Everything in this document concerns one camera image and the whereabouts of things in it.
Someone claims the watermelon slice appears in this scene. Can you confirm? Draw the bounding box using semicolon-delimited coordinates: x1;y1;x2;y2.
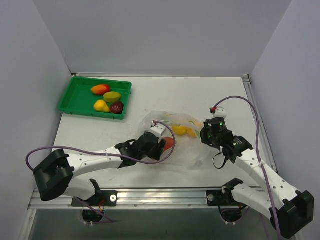
162;137;176;152

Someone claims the clear plastic bag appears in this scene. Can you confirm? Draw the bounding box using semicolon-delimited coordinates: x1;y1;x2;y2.
138;111;214;169

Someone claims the dark red apple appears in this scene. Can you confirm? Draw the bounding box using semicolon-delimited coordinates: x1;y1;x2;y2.
109;101;124;115

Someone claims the yellow pear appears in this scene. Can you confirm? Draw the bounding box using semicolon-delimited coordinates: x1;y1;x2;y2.
93;99;110;113

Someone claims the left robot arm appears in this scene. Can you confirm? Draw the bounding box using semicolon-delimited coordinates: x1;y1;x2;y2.
32;132;167;206

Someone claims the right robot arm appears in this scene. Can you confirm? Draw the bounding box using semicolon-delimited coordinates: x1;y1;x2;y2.
200;117;315;239

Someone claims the orange fruit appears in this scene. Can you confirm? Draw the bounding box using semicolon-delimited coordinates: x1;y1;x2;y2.
193;121;204;129

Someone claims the yellow lemon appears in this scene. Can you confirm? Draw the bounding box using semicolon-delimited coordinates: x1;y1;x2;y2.
171;125;188;136

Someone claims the yellow green mango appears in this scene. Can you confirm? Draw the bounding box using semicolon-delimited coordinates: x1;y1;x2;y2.
103;91;122;103

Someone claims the red orange mango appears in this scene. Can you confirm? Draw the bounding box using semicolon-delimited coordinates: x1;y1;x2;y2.
90;84;111;95

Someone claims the green plastic tray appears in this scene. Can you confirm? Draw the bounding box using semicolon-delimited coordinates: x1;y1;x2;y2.
58;76;132;120

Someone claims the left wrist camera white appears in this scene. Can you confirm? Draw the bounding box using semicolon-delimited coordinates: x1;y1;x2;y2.
149;121;166;139

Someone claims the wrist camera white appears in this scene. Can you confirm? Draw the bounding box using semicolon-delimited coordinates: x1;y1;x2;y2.
209;106;227;119
149;121;166;139

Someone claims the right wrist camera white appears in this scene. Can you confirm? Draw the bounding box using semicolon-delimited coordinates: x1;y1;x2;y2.
209;106;227;119

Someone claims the aluminium front rail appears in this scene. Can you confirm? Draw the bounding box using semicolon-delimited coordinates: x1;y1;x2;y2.
28;187;240;210

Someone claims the aluminium rail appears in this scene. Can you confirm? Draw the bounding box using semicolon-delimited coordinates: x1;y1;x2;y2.
28;187;240;210
242;74;278;173

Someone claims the aluminium right side rail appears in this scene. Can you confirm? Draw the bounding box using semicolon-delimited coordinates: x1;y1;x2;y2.
242;74;278;173

